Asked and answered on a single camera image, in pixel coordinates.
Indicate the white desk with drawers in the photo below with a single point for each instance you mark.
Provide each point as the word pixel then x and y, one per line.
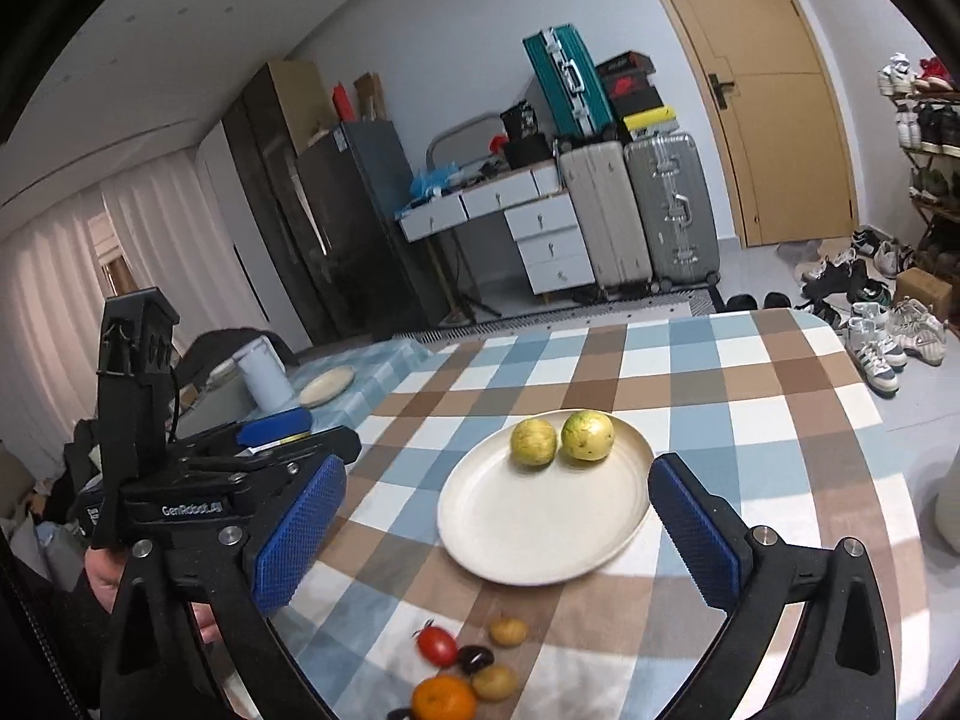
pixel 547 240

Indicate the dark grey fridge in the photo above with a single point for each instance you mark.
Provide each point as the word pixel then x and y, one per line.
pixel 360 225

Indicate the orange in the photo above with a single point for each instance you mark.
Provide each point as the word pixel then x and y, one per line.
pixel 444 699

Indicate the red tomato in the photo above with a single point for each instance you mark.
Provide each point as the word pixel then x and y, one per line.
pixel 437 646

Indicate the small cream plate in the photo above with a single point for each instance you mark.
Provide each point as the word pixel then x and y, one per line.
pixel 327 386

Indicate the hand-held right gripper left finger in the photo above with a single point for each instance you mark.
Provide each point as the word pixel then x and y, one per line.
pixel 300 532

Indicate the blue plastic bag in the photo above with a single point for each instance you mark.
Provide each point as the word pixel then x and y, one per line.
pixel 433 181

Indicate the red cap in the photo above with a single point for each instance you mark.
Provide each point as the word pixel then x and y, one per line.
pixel 498 144

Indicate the wooden shoe rack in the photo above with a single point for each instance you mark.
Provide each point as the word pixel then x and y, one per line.
pixel 937 195

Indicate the white thermos jug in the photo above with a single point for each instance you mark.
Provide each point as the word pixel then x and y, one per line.
pixel 262 375

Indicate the teal suitcase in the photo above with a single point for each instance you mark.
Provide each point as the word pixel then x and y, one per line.
pixel 562 82

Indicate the dark tall wardrobe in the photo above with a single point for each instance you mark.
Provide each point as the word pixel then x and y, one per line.
pixel 259 187

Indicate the teal checked tablecloth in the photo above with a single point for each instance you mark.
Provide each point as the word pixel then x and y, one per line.
pixel 375 375

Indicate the beige suitcase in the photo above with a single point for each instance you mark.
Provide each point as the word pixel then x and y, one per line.
pixel 604 217

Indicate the scattered sneakers pile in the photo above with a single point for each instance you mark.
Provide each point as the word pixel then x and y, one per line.
pixel 870 315

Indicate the silver suitcase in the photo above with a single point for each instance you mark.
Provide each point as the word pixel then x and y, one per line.
pixel 671 210

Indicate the small brown kiwi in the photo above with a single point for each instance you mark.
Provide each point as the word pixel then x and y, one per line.
pixel 508 632
pixel 495 682

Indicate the black tripod stand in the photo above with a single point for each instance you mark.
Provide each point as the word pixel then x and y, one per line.
pixel 469 292

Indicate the black printed bag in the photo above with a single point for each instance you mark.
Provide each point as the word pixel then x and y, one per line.
pixel 519 121

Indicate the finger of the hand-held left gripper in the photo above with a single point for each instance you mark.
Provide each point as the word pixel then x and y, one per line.
pixel 274 427
pixel 334 442

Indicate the white curtain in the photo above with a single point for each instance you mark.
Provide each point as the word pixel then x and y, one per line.
pixel 90 255

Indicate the brown cardboard box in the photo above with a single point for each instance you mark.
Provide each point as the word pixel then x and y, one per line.
pixel 922 286

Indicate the yellow green guava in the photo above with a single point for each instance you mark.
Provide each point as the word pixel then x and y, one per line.
pixel 534 444
pixel 587 435

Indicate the red paper bag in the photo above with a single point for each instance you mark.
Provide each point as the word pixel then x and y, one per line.
pixel 341 101

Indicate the grey arched frame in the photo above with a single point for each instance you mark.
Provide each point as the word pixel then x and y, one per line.
pixel 450 131

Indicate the brown blue checked tablecloth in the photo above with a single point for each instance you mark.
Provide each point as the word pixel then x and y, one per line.
pixel 600 360

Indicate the person's left hand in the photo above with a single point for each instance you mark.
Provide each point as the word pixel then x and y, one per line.
pixel 103 577

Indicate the rows of stored shoes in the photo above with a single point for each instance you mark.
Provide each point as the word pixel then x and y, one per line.
pixel 926 120

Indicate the wooden door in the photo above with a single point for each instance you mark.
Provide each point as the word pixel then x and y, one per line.
pixel 772 90

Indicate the black slipper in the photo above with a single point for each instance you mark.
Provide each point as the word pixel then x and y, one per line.
pixel 778 300
pixel 740 301

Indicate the small black shoe box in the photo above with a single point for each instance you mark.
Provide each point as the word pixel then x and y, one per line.
pixel 622 64

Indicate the door mat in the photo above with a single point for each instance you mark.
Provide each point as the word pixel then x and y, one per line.
pixel 814 249

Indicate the large cream plate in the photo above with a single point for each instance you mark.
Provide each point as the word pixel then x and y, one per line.
pixel 525 525

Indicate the yellow box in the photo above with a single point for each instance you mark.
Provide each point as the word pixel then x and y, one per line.
pixel 651 121

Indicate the person's left forearm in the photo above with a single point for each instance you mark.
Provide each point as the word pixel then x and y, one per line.
pixel 45 652

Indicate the dark purple fruit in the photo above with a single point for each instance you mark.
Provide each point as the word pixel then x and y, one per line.
pixel 400 713
pixel 475 658

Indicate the flat cardboard pieces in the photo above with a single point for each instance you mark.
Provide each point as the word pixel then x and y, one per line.
pixel 371 97

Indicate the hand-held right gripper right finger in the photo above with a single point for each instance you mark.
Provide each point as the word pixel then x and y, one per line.
pixel 694 532

